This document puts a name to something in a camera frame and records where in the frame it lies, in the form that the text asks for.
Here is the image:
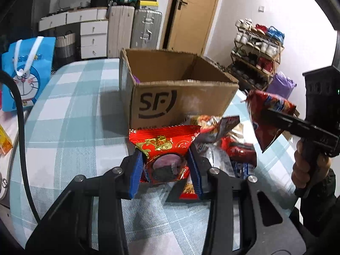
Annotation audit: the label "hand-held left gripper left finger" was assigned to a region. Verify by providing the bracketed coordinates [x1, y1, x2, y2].
[25, 151, 145, 255]

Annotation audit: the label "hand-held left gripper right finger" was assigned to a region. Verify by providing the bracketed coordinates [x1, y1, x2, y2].
[187, 145, 306, 255]

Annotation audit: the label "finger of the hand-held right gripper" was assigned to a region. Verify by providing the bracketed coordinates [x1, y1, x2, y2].
[262, 108, 312, 139]

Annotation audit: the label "red blue snack packet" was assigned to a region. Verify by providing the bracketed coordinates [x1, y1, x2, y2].
[246, 90, 297, 153]

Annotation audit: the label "red gold snack packet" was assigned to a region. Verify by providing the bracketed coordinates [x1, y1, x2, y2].
[129, 125, 201, 185]

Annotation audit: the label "cardboard box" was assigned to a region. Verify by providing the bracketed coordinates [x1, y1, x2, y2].
[119, 48, 239, 131]

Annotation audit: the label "person's right forearm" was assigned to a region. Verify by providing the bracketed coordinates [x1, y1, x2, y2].
[300, 169, 340, 238]

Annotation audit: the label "person's right hand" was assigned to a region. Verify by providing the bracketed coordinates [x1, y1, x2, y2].
[291, 139, 332, 190]

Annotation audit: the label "clear plastic snack packet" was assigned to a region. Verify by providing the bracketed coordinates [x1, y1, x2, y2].
[201, 143, 235, 176]

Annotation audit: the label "purple bag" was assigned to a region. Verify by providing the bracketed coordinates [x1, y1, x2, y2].
[267, 72, 297, 99]

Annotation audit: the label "silver red snack packet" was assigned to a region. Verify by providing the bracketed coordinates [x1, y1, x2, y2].
[186, 115, 241, 144]

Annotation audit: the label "glossy red snack packet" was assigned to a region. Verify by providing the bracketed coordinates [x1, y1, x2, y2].
[220, 135, 257, 166]

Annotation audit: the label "wooden shoe rack with shoes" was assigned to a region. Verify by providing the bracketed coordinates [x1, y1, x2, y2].
[230, 18, 285, 91]

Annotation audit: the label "rows of shoes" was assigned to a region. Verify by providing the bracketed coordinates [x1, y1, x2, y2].
[231, 18, 285, 89]

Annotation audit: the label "wooden door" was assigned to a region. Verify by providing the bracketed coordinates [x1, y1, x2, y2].
[167, 0, 224, 56]

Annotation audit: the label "beige suitcase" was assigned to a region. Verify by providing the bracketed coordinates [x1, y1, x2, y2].
[107, 5, 135, 59]

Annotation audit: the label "white drawer cabinet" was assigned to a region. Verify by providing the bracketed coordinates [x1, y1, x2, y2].
[38, 7, 109, 60]

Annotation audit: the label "silver suitcase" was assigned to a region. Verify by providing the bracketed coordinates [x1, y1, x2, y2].
[130, 8, 163, 50]

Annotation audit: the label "grey laundry basket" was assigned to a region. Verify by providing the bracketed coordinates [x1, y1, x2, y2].
[54, 30, 78, 65]

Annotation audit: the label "blue cartoon gift bag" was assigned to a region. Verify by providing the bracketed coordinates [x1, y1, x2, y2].
[1, 37, 56, 112]

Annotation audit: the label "yellow black shoe box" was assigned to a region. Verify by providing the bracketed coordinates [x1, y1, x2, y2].
[136, 0, 159, 10]

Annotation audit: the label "black cable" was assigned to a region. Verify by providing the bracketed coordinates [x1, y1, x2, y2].
[0, 70, 41, 224]

